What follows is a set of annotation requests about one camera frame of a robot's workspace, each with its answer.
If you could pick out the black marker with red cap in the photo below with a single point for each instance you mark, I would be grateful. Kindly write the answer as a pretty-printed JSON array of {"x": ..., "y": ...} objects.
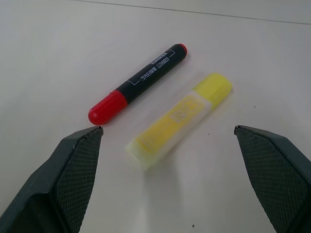
[{"x": 136, "y": 86}]

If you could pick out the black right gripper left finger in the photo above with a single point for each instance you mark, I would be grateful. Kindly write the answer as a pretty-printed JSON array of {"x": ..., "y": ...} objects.
[{"x": 60, "y": 179}]

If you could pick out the yellow highlighter pen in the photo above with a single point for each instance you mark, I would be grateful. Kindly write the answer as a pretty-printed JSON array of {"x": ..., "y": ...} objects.
[{"x": 179, "y": 119}]

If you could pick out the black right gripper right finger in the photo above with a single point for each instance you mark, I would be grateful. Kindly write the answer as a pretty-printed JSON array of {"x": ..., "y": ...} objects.
[{"x": 274, "y": 174}]

